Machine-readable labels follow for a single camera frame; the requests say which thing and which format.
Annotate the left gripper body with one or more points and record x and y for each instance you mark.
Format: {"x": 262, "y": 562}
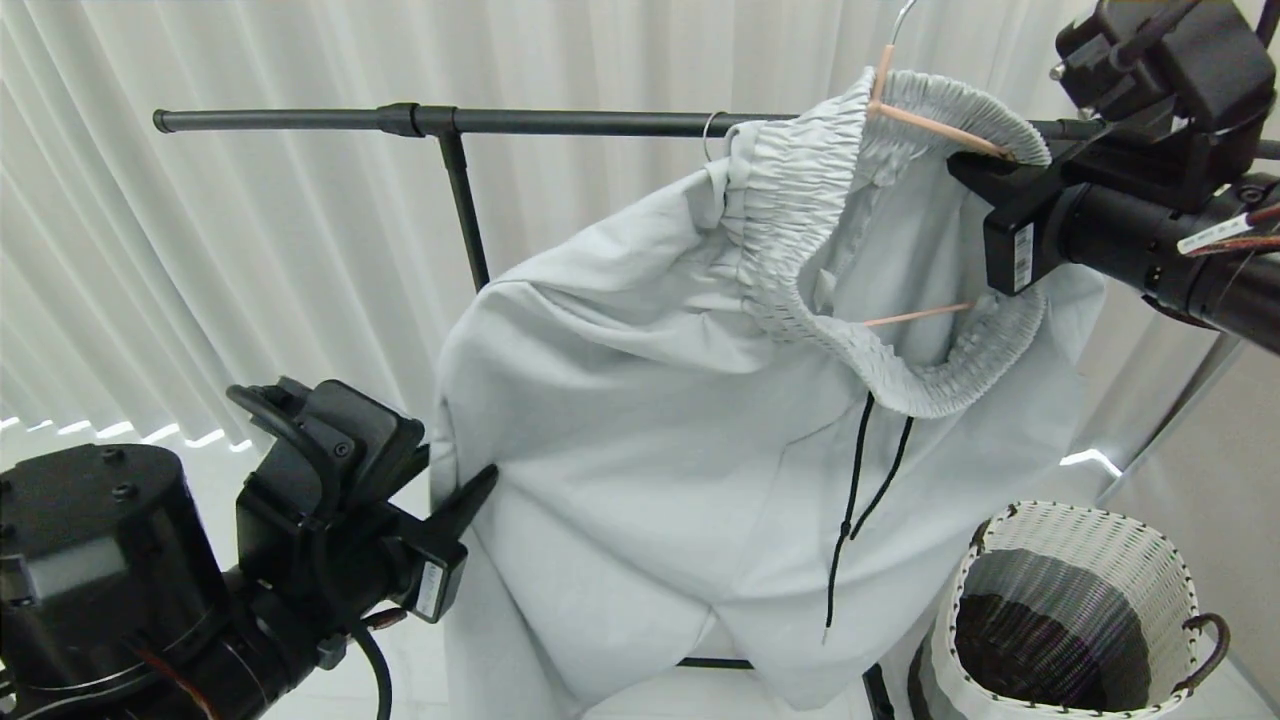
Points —
{"x": 430, "y": 590}

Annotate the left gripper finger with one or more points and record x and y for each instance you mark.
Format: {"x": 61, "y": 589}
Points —
{"x": 465, "y": 510}

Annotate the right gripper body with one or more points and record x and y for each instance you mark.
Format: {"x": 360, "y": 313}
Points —
{"x": 1000, "y": 240}

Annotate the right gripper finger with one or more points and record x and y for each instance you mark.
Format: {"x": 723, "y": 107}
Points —
{"x": 1030, "y": 180}

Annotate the pink clothes hanger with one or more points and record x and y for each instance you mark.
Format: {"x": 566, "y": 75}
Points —
{"x": 940, "y": 130}
{"x": 710, "y": 130}

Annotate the pale grey shorts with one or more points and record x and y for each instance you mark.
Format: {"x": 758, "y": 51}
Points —
{"x": 650, "y": 450}

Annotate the white laundry basket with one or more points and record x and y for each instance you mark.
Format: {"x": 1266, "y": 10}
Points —
{"x": 1090, "y": 540}

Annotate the black clothes rack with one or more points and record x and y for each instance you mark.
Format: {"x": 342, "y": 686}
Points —
{"x": 560, "y": 122}

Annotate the white curtain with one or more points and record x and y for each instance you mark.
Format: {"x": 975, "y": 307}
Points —
{"x": 250, "y": 250}

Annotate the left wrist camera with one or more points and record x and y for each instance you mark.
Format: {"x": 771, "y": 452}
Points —
{"x": 350, "y": 440}

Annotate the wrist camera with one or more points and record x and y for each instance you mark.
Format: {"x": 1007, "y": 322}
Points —
{"x": 1200, "y": 70}
{"x": 350, "y": 440}

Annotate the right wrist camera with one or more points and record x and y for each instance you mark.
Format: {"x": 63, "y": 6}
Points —
{"x": 1200, "y": 70}

